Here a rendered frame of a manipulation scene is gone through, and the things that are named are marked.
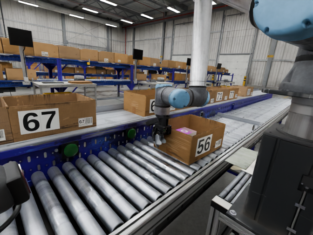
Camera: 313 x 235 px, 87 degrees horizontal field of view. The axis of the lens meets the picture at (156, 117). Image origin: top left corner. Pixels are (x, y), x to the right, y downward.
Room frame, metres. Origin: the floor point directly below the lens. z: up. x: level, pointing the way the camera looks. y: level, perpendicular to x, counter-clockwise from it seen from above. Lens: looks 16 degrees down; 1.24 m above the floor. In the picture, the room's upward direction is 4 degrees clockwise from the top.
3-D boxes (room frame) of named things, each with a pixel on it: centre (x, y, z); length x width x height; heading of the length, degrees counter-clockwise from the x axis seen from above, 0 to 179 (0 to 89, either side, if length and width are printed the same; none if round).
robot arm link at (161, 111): (0.91, -0.03, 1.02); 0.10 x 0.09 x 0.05; 136
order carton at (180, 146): (1.05, -0.23, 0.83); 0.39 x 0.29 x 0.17; 134
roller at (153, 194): (0.73, 0.14, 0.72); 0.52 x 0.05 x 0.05; 46
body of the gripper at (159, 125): (0.91, -0.03, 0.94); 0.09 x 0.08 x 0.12; 46
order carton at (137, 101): (1.48, 0.06, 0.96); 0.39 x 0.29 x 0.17; 136
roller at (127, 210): (0.64, 0.23, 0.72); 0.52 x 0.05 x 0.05; 46
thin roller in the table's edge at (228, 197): (0.66, -0.40, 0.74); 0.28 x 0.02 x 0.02; 136
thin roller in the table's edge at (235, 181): (0.68, -0.38, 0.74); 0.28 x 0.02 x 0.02; 136
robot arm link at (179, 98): (0.82, -0.09, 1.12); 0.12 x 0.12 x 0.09; 29
